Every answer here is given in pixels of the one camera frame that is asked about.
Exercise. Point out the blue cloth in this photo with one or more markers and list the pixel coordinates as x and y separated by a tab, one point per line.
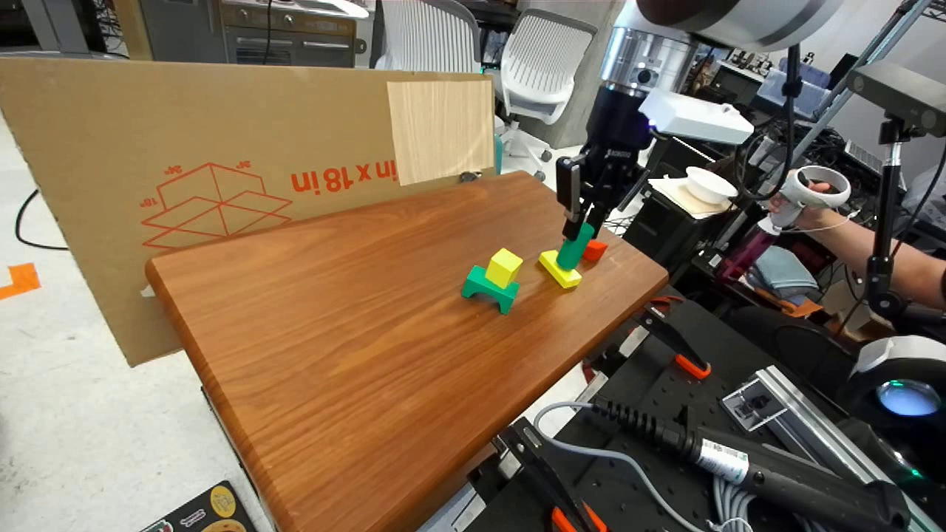
783	267

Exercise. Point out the light wooden panel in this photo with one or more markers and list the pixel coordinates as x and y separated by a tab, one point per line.
437	129

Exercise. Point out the cardboard box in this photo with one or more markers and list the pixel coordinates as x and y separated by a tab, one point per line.
99	149

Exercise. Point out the dark metal cabinet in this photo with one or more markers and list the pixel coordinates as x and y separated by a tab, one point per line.
276	35

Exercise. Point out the yellow cube block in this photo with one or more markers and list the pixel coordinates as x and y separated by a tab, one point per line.
504	267

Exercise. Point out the grey camera box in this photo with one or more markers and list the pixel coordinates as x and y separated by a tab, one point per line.
903	92

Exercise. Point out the pale mesh office chair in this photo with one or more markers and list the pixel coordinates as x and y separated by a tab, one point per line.
424	35

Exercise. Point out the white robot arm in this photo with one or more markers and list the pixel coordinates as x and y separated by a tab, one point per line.
749	20

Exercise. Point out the white office chair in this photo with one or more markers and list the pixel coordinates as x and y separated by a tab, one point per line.
536	64

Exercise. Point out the white rectangular box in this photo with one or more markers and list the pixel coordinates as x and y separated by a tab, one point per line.
698	121

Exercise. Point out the orange wedge block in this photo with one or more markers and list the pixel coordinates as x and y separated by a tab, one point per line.
596	254

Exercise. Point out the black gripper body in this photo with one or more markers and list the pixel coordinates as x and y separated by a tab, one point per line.
612	135

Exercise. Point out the grey plate with black marker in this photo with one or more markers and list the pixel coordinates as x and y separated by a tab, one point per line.
754	404

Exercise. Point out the yellow cuboid block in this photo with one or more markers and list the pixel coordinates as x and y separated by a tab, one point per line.
556	270

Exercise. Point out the person's bare forearm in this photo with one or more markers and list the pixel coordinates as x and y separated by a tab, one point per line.
887	257

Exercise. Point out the orange floor tape mark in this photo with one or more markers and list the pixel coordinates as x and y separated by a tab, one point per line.
21	280

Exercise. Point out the green and yellow block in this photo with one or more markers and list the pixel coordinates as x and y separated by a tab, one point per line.
482	285

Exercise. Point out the black tripod stand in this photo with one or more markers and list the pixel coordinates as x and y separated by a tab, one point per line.
890	197

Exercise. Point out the white round stack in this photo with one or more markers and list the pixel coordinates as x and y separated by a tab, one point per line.
709	186

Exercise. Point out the black card with gold coins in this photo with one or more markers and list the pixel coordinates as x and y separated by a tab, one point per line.
195	512

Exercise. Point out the silver aluminium rail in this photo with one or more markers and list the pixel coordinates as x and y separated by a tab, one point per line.
817	415

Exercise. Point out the person's hand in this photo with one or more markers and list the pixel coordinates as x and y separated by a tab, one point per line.
801	218

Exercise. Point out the green cylinder block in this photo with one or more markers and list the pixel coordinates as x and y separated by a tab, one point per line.
575	254

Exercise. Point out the black box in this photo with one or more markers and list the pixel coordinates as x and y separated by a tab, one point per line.
659	231

